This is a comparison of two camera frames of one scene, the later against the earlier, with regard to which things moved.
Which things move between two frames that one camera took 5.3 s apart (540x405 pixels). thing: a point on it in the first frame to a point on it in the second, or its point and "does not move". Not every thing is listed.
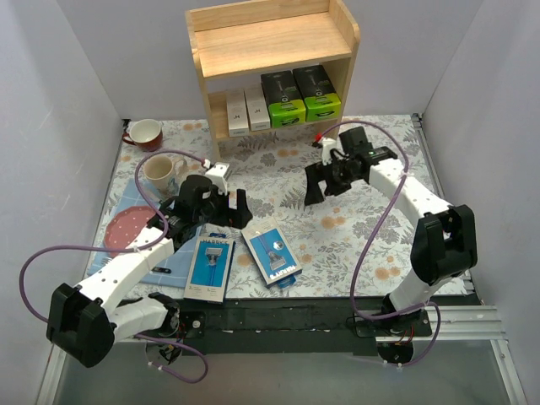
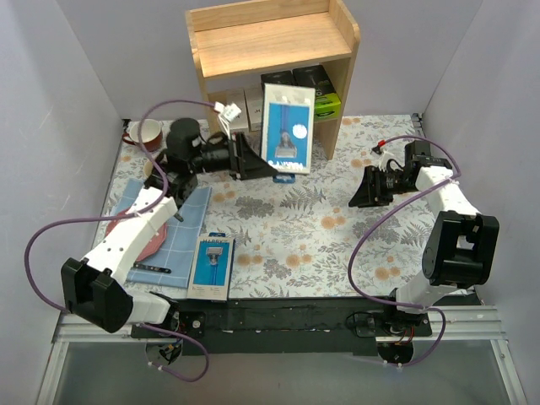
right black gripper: [322, 180] to [378, 186]
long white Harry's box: [237, 114] does not move
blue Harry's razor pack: [272, 253] to [287, 130]
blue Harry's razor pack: [209, 268] does not move
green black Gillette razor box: [319, 94] does not move
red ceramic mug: [146, 134] does not move
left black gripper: [228, 211] to [238, 156]
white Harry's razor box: [257, 109] does not move
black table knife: [161, 269] does not move
